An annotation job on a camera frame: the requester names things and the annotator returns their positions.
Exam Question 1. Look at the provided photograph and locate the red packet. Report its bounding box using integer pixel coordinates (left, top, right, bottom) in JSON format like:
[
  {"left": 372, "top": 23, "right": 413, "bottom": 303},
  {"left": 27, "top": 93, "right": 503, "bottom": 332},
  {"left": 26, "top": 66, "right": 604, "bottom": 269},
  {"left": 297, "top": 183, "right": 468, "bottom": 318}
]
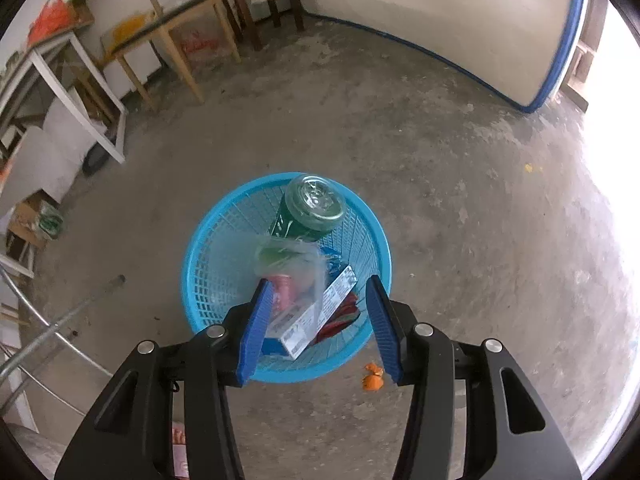
[{"left": 314, "top": 292, "right": 360, "bottom": 344}]

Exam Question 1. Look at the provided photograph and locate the blue white carton box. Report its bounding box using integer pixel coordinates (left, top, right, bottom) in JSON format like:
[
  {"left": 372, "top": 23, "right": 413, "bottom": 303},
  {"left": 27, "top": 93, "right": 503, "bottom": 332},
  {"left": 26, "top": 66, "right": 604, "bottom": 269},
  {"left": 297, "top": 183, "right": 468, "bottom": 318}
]
[{"left": 262, "top": 266, "right": 357, "bottom": 360}]

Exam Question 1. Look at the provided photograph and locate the red drink can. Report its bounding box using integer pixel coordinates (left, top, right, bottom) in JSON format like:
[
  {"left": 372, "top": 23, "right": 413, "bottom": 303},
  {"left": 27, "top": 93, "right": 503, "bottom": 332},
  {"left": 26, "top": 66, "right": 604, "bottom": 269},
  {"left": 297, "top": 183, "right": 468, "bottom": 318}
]
[{"left": 268, "top": 274, "right": 295, "bottom": 314}]

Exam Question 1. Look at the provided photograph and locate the clear plastic container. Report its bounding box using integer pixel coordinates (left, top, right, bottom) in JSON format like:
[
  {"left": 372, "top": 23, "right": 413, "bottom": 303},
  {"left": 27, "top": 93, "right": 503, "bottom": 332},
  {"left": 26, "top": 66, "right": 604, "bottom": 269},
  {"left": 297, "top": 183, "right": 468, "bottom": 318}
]
[{"left": 253, "top": 236, "right": 326, "bottom": 295}]

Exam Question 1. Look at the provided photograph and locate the blue plastic trash basket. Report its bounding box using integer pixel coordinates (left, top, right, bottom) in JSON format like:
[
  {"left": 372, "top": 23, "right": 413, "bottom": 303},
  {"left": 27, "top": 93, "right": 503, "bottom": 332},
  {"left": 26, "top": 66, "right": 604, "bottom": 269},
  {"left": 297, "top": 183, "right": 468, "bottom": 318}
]
[{"left": 181, "top": 172, "right": 392, "bottom": 384}]

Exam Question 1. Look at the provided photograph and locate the orange scrap on floor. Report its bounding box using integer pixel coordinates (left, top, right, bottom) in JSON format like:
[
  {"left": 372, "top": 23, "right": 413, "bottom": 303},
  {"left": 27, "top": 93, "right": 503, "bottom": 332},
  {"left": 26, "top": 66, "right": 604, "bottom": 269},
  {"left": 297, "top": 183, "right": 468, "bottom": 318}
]
[{"left": 361, "top": 362, "right": 384, "bottom": 392}]

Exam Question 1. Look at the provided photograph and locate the pink slipper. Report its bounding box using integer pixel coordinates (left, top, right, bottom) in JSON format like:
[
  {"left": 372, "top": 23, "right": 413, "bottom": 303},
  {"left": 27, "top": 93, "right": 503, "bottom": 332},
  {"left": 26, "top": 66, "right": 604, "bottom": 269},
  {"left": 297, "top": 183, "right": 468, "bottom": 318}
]
[{"left": 171, "top": 422, "right": 189, "bottom": 480}]

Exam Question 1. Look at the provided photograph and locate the white side table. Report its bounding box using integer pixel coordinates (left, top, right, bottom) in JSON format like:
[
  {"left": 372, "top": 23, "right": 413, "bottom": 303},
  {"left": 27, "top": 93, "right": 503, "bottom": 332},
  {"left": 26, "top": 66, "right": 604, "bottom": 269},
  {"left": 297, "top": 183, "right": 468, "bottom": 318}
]
[{"left": 1, "top": 25, "right": 128, "bottom": 165}]

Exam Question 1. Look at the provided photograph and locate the white mattress blue edge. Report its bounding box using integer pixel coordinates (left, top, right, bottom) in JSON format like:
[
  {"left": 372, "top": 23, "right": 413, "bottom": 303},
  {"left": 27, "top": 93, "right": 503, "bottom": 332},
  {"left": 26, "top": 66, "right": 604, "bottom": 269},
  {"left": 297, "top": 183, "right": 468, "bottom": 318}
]
[{"left": 302, "top": 0, "right": 584, "bottom": 113}]

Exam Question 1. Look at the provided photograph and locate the wooden chair black seat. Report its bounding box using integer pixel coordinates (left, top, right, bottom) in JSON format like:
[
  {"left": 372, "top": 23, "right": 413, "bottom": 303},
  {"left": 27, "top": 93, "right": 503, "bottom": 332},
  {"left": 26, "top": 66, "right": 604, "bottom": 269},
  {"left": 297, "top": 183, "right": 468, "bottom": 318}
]
[{"left": 110, "top": 0, "right": 241, "bottom": 112}]

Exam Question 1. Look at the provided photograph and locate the yellow bag under table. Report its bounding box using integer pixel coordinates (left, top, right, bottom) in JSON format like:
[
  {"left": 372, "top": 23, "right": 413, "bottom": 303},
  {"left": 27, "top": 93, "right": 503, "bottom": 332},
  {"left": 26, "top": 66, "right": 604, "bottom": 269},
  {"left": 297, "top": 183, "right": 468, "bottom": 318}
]
[{"left": 108, "top": 13, "right": 149, "bottom": 52}]

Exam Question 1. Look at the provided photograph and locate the orange plastic bag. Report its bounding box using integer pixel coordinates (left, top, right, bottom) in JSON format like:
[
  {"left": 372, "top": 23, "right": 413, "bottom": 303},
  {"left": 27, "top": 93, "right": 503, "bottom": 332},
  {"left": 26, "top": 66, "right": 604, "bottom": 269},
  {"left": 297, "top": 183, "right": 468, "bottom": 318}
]
[{"left": 27, "top": 0, "right": 74, "bottom": 47}]

